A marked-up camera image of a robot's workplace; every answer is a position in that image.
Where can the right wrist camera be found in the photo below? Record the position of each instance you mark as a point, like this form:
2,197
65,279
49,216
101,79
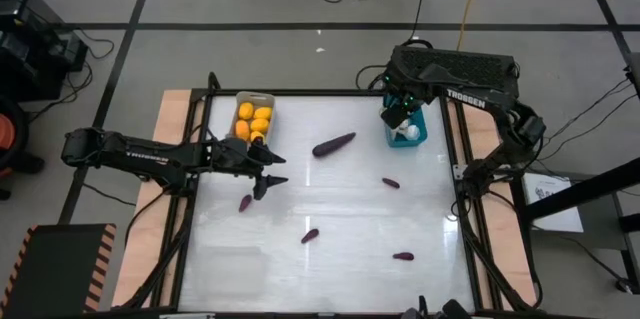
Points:
395,118

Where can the wooden board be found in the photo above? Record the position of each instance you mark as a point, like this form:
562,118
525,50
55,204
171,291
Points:
505,229
170,109

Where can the yellow lemon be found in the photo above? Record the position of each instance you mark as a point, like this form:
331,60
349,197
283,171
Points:
242,130
246,110
263,113
257,136
259,125

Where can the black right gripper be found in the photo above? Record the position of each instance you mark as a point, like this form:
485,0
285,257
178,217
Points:
405,91

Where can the beige plastic basket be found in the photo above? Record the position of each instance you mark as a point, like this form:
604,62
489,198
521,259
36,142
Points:
255,95

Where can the black metal beam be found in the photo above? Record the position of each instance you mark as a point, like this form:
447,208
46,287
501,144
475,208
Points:
600,184

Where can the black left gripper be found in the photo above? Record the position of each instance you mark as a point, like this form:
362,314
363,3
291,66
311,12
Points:
232,156

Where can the black perforated control box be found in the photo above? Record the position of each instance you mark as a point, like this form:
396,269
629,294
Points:
460,61

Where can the black equipment case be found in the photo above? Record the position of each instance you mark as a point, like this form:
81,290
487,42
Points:
30,49

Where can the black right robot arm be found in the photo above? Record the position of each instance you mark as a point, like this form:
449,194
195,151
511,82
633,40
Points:
465,98

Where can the black orange round object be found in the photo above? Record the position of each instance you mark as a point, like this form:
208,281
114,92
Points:
5,131

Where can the black rounded device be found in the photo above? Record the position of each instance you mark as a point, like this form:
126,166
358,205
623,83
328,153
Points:
455,309

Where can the large purple eggplant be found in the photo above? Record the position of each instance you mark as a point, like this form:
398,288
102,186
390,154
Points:
332,145

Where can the white paper sheet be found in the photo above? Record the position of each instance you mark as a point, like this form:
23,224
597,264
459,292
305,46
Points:
560,222

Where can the black mat striped border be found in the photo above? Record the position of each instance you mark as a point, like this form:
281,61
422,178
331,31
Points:
55,274

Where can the small purple eggplant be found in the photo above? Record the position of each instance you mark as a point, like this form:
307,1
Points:
310,236
245,203
403,256
391,183

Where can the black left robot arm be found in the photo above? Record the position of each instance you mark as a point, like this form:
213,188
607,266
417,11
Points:
150,156

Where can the blue plastic basket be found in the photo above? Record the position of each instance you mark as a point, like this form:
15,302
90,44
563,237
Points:
400,143

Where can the white garlic bulb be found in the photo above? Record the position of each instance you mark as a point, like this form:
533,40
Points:
412,132

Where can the black table frame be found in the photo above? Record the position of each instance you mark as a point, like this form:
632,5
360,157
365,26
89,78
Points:
325,92

